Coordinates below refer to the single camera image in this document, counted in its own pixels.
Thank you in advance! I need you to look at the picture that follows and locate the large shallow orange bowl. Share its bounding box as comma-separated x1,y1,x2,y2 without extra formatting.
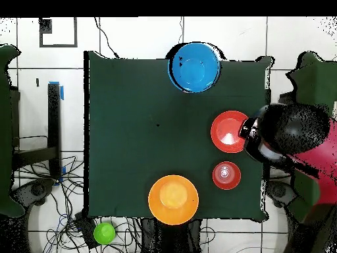
210,110,249,154

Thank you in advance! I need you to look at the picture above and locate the large blue bowl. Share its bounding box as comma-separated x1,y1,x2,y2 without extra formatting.
167,42,221,94

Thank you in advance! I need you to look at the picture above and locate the dark green table cloth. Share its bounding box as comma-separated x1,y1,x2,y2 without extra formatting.
83,50,273,221

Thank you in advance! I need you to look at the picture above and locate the large yellow bowl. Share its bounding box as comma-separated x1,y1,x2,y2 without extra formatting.
147,175,200,226

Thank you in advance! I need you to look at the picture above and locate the small orange bowl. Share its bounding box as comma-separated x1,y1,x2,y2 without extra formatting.
212,161,242,190

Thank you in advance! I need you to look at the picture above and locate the green cup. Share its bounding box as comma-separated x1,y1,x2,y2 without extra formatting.
93,222,117,246

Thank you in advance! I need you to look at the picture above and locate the blue tape strip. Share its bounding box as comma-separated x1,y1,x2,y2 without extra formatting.
49,80,65,101

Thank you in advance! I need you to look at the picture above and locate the grey stand base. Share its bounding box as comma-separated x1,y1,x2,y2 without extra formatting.
265,180,297,209

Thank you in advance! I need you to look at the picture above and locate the black stand base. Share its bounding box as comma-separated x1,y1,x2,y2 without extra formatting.
11,178,56,209

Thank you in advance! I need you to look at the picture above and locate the neighbouring green table cloth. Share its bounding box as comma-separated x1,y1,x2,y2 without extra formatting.
0,44,26,218
286,51,337,225

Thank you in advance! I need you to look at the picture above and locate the black square floor marker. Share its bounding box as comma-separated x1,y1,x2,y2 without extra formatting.
39,17,78,48

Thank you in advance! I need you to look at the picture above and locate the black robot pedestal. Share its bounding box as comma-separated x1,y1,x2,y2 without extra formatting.
142,217,203,253

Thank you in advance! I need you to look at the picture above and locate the black table frame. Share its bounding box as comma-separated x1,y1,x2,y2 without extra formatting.
10,82,63,180

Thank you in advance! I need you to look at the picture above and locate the thin black floor cable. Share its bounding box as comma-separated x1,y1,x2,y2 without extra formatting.
93,17,119,59

